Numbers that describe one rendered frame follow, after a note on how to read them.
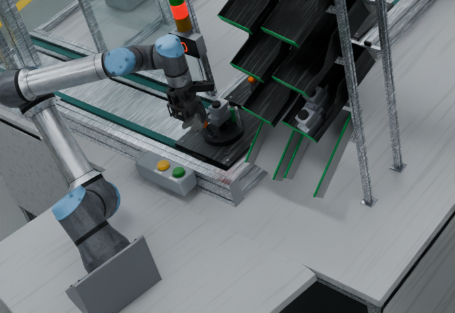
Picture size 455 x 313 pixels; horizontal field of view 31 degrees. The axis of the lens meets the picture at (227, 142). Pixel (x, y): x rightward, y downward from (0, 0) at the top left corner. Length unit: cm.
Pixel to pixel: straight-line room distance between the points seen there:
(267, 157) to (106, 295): 63
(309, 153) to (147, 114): 77
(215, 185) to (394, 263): 62
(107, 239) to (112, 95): 87
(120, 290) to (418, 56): 139
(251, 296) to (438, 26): 137
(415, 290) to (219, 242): 60
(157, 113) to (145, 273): 75
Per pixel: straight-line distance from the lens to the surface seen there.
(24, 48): 340
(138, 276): 240
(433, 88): 290
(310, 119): 222
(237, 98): 283
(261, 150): 251
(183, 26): 268
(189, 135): 273
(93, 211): 243
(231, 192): 255
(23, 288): 263
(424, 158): 264
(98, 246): 240
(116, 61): 228
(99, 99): 313
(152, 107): 300
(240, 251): 246
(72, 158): 255
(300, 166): 243
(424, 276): 250
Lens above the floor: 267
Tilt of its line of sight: 40 degrees down
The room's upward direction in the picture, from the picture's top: 16 degrees counter-clockwise
